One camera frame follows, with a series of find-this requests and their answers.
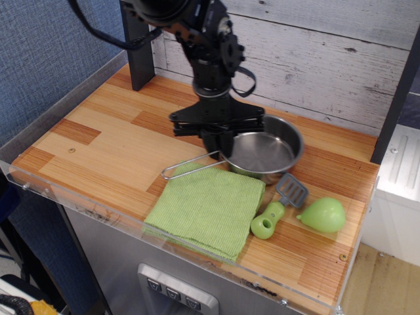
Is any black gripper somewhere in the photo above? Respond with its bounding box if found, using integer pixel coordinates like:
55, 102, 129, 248
169, 94, 264, 158

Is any steel pan with wire handle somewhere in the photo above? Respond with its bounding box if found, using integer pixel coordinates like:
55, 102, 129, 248
161, 114, 305, 184

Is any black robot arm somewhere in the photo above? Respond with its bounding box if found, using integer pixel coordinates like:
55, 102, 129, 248
123, 1, 264, 157

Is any green cloth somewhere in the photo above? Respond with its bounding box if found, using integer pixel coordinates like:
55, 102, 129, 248
144, 163, 266, 262

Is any clear acrylic table guard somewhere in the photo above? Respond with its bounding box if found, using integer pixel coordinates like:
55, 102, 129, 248
1, 52, 379, 314

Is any green plastic pear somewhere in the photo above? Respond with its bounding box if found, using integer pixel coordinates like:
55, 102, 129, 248
296, 198, 346, 233

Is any steel cabinet front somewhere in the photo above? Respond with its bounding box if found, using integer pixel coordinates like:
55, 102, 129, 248
64, 207, 298, 314

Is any grey button panel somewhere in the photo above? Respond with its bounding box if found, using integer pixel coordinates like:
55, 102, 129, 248
137, 263, 219, 314

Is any grey spatula green handle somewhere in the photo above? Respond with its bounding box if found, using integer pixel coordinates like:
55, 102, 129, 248
250, 173, 308, 240

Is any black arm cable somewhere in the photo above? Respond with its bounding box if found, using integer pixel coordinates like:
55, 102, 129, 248
67, 0, 257, 98

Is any white aluminium rail block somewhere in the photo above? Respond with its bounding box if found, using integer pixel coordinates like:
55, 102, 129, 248
377, 125, 419, 201

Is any right dark post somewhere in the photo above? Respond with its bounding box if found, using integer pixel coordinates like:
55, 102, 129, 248
370, 30, 419, 164

